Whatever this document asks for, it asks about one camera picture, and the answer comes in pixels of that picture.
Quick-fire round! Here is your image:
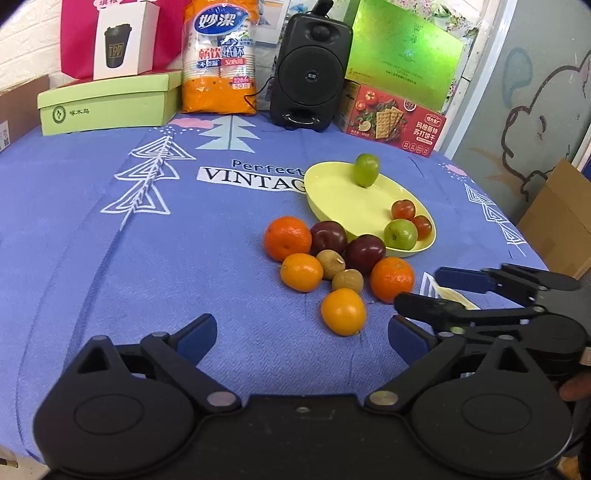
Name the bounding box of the large orange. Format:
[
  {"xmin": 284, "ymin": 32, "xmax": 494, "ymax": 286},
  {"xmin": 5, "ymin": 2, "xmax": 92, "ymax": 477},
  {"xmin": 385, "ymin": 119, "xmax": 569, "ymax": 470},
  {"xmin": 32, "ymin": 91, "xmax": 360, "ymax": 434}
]
[
  {"xmin": 370, "ymin": 257, "xmax": 415, "ymax": 304},
  {"xmin": 263, "ymin": 216, "xmax": 311, "ymax": 262}
]

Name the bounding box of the small orange bottom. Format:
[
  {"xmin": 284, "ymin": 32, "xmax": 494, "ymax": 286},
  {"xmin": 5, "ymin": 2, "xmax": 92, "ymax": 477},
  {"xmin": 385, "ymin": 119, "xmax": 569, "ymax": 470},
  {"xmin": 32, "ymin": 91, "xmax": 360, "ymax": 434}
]
[{"xmin": 321, "ymin": 288, "xmax": 367, "ymax": 336}]

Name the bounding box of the small orange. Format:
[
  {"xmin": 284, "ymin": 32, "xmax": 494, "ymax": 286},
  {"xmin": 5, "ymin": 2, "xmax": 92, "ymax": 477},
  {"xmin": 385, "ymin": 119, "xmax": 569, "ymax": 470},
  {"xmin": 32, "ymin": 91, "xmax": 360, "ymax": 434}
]
[
  {"xmin": 321, "ymin": 288, "xmax": 367, "ymax": 336},
  {"xmin": 280, "ymin": 253, "xmax": 324, "ymax": 293}
]

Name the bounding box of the red small apple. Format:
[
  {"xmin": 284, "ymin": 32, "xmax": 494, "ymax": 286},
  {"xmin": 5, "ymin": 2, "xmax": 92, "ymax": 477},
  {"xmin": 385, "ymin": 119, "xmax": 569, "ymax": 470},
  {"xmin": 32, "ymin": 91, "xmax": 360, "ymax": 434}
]
[
  {"xmin": 412, "ymin": 215, "xmax": 433, "ymax": 240},
  {"xmin": 391, "ymin": 199, "xmax": 416, "ymax": 221}
]

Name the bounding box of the brown kiwi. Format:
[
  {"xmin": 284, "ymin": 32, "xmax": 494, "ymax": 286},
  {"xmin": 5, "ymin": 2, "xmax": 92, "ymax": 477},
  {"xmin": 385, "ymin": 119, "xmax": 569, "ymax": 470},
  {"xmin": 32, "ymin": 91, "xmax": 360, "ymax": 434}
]
[
  {"xmin": 332, "ymin": 269, "xmax": 365, "ymax": 294},
  {"xmin": 315, "ymin": 249, "xmax": 346, "ymax": 280}
]

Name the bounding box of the green fruit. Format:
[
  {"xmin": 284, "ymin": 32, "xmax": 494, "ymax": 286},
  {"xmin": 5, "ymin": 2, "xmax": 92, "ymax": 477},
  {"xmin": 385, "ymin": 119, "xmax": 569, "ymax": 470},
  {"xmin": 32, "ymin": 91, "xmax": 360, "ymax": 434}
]
[
  {"xmin": 384, "ymin": 219, "xmax": 418, "ymax": 251},
  {"xmin": 353, "ymin": 153, "xmax": 380, "ymax": 188}
]

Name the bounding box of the dark plum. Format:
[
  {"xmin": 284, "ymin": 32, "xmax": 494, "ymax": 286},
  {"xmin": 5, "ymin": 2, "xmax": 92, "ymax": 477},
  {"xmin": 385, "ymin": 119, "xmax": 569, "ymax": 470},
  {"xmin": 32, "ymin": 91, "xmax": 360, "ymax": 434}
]
[
  {"xmin": 311, "ymin": 221, "xmax": 349, "ymax": 256},
  {"xmin": 345, "ymin": 234, "xmax": 386, "ymax": 276}
]

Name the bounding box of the person's right hand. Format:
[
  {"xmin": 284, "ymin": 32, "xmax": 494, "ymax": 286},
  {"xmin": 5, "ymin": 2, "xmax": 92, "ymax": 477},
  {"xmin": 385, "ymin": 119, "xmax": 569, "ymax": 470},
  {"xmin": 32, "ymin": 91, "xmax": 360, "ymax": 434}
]
[{"xmin": 559, "ymin": 372, "xmax": 591, "ymax": 402}]

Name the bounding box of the cardboard box on floor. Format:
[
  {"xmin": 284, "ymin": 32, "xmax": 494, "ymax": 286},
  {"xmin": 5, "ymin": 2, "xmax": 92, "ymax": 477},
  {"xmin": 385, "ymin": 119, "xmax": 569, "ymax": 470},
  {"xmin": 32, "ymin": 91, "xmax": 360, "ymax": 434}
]
[{"xmin": 518, "ymin": 159, "xmax": 591, "ymax": 279}]

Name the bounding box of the blue patterned tablecloth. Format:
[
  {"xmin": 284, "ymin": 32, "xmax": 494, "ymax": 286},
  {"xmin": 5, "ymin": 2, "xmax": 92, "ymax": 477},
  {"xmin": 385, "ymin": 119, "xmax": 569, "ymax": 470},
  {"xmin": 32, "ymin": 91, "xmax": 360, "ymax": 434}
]
[{"xmin": 1, "ymin": 116, "xmax": 542, "ymax": 455}]

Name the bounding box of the yellow plastic plate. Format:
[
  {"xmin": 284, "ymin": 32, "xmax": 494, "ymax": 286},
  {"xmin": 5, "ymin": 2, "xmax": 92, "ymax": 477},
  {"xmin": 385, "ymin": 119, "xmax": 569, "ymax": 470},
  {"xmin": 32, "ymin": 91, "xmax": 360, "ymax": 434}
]
[{"xmin": 304, "ymin": 161, "xmax": 433, "ymax": 240}]

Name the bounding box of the red cracker box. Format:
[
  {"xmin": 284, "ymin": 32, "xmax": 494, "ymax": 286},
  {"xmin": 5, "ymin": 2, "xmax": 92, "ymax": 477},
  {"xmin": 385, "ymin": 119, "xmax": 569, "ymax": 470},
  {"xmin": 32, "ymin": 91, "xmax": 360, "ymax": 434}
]
[{"xmin": 335, "ymin": 81, "xmax": 446, "ymax": 157}]

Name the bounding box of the light green shoe box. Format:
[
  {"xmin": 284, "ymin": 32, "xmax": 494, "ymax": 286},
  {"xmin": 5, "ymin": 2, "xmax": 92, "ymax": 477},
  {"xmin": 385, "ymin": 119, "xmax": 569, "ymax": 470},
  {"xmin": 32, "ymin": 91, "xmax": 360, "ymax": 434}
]
[{"xmin": 37, "ymin": 70, "xmax": 181, "ymax": 136}]

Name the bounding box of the large green gift box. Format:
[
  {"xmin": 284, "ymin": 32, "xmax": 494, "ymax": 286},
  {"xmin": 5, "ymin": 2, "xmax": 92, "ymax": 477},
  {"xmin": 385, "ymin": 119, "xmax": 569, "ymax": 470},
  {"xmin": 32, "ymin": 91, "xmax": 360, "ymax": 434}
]
[{"xmin": 346, "ymin": 0, "xmax": 464, "ymax": 112}]

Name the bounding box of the brown cardboard box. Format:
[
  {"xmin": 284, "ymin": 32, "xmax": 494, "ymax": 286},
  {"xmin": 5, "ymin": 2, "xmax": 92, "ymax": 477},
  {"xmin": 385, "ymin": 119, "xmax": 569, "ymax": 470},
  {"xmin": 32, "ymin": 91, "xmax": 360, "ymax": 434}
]
[{"xmin": 0, "ymin": 75, "xmax": 50, "ymax": 151}]

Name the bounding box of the black speaker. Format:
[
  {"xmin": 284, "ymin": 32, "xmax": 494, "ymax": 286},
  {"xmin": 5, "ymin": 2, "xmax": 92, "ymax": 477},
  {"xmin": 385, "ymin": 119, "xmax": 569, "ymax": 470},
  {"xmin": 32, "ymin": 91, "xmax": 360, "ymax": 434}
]
[{"xmin": 270, "ymin": 1, "xmax": 353, "ymax": 132}]

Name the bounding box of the orange paper cup package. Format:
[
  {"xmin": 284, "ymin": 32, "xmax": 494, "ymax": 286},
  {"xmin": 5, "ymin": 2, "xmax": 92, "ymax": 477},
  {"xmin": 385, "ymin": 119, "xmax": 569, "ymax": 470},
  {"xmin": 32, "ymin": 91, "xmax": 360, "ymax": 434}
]
[{"xmin": 182, "ymin": 0, "xmax": 259, "ymax": 115}]

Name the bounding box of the white coffee cup box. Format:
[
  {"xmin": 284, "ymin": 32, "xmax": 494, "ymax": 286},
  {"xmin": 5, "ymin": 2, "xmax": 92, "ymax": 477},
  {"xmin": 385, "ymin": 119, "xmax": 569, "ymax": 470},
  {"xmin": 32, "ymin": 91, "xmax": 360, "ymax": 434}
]
[{"xmin": 93, "ymin": 1, "xmax": 159, "ymax": 80}]

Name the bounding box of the pink paper bag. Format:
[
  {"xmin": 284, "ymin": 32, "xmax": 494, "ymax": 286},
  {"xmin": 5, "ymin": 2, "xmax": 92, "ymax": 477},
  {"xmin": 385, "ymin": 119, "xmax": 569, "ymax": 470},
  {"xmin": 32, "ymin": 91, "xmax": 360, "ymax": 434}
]
[{"xmin": 60, "ymin": 1, "xmax": 187, "ymax": 80}]

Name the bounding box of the black speaker cable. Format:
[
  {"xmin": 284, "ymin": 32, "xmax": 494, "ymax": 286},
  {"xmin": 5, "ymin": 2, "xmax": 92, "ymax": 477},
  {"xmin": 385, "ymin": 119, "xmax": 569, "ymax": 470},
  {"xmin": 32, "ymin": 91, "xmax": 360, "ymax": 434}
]
[{"xmin": 243, "ymin": 75, "xmax": 279, "ymax": 114}]

